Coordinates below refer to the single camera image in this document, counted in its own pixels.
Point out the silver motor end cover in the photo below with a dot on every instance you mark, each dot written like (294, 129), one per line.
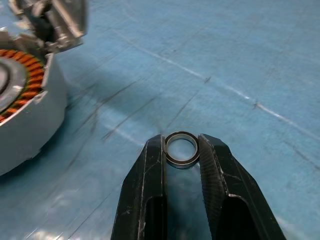
(70, 20)

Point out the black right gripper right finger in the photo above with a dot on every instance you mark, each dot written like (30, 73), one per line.
(237, 200)

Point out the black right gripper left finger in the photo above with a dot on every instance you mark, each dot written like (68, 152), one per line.
(140, 195)

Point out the motor housing with copper windings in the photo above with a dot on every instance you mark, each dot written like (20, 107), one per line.
(37, 130)

